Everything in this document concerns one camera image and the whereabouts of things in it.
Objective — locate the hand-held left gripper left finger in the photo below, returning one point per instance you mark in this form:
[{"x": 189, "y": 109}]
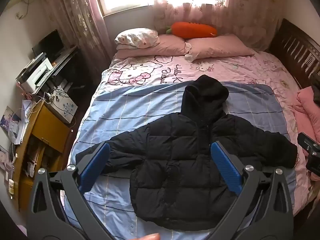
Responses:
[{"x": 93, "y": 165}]

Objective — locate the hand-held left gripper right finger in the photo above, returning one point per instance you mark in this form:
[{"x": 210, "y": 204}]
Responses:
[{"x": 225, "y": 165}]

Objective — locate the black hooded puffer jacket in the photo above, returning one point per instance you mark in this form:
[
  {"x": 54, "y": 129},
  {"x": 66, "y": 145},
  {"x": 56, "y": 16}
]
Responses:
[{"x": 175, "y": 155}]

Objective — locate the pink quilt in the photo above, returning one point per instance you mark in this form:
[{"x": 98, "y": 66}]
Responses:
[{"x": 307, "y": 110}]

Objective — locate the yellow wooden cabinet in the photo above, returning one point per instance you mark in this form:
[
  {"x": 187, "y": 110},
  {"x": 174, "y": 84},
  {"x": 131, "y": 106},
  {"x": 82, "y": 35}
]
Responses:
[{"x": 47, "y": 127}]

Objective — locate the white floral box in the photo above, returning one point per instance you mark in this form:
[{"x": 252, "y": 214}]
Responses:
[{"x": 63, "y": 107}]

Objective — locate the blue striped bed sheet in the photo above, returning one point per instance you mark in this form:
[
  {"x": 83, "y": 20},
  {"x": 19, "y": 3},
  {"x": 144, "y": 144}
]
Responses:
[{"x": 140, "y": 105}]

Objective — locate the pile of papers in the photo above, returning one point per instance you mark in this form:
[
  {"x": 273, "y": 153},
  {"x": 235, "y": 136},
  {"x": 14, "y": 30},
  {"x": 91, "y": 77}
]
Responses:
[{"x": 25, "y": 122}]

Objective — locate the pink cartoon picture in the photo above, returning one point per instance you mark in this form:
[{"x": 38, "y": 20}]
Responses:
[{"x": 6, "y": 158}]

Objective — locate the pink cartoon print bedsheet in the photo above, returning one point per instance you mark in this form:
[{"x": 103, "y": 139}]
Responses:
[{"x": 225, "y": 72}]

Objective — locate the cartoon poster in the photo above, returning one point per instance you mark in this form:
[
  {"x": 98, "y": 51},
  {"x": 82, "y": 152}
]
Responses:
[{"x": 10, "y": 121}]

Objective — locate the black desk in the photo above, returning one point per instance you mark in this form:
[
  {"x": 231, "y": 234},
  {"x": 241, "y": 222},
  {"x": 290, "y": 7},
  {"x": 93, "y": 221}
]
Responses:
[{"x": 67, "y": 62}]

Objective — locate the dark wooden headboard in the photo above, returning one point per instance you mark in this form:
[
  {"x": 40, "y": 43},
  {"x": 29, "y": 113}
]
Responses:
[{"x": 290, "y": 47}]

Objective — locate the white printer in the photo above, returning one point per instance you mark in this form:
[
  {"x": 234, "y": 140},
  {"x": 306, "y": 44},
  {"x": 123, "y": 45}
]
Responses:
[{"x": 35, "y": 75}]

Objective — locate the pink pillow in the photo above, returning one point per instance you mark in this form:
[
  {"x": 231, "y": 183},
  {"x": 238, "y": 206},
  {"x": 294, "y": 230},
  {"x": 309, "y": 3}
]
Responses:
[
  {"x": 217, "y": 46},
  {"x": 165, "y": 46}
]

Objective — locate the black monitor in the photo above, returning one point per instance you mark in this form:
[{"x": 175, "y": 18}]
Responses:
[{"x": 48, "y": 43}]

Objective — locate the white floral pillow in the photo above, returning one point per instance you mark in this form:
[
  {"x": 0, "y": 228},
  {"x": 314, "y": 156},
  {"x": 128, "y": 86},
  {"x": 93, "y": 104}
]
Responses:
[{"x": 137, "y": 37}]

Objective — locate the orange carrot plush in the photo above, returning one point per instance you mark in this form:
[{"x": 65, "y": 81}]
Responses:
[{"x": 192, "y": 30}]

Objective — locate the pink lace curtain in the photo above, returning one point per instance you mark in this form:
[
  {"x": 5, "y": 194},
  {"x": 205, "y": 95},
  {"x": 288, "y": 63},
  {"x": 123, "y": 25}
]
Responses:
[
  {"x": 75, "y": 17},
  {"x": 250, "y": 12}
]

